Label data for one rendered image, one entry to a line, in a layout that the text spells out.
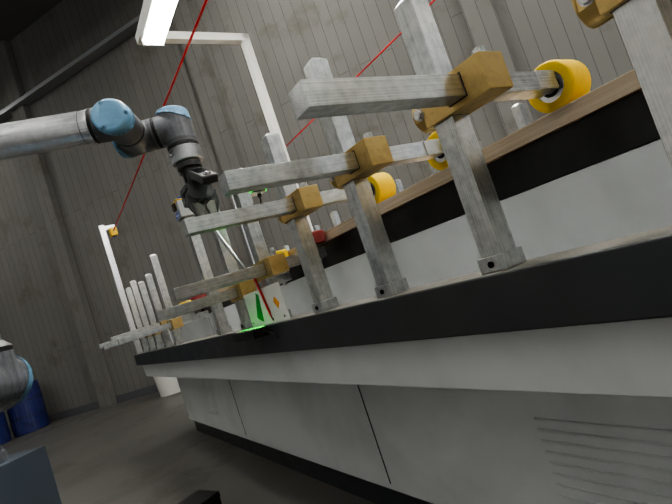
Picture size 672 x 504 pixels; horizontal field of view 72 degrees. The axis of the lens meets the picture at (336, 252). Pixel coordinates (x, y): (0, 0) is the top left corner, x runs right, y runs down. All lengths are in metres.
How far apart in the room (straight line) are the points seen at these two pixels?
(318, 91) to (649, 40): 0.31
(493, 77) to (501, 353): 0.38
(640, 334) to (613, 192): 0.26
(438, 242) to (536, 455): 0.47
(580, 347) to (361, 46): 5.50
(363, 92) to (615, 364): 0.43
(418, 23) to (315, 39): 5.52
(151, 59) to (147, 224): 2.36
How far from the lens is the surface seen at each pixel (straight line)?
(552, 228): 0.86
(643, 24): 0.56
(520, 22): 5.72
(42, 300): 9.13
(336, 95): 0.50
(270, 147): 1.09
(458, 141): 0.66
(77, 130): 1.35
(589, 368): 0.67
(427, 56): 0.70
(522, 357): 0.71
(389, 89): 0.55
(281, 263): 1.21
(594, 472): 1.02
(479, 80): 0.63
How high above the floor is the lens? 0.76
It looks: 3 degrees up
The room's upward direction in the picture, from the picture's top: 19 degrees counter-clockwise
